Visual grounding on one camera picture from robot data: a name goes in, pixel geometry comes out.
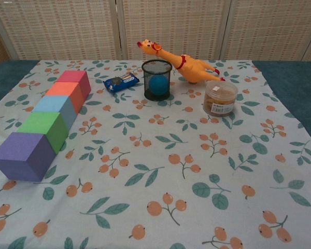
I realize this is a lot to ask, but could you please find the floral patterned tablecloth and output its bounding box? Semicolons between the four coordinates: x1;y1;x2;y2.
0;60;311;249

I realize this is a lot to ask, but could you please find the black mesh pen cup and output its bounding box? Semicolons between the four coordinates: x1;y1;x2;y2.
141;59;173;101

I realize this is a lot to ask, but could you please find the woven folding screen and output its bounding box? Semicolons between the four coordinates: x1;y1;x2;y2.
0;0;311;62

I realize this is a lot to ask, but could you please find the blue Oreo cookie pack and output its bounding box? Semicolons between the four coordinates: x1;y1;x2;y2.
103;73;140;93

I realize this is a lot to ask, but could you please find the green foam cube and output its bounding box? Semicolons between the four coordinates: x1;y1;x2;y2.
16;111;69;155

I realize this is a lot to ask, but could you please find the clear round plastic container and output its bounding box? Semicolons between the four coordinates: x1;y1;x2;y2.
203;80;238;117

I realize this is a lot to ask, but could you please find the light blue foam cube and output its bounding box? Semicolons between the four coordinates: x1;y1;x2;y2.
36;95;77;131

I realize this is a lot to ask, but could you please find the yellow rubber chicken toy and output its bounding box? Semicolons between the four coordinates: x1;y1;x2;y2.
137;38;227;85

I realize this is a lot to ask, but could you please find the blue ball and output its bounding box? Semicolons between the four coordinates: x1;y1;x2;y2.
148;75;168;96

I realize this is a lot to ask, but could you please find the pink foam cube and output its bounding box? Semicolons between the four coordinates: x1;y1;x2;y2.
56;70;92;100

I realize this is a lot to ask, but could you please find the orange foam cube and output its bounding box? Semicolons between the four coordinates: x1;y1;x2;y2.
45;81;85;115

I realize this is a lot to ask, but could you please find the purple foam cube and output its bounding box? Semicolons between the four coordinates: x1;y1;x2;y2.
0;132;59;182

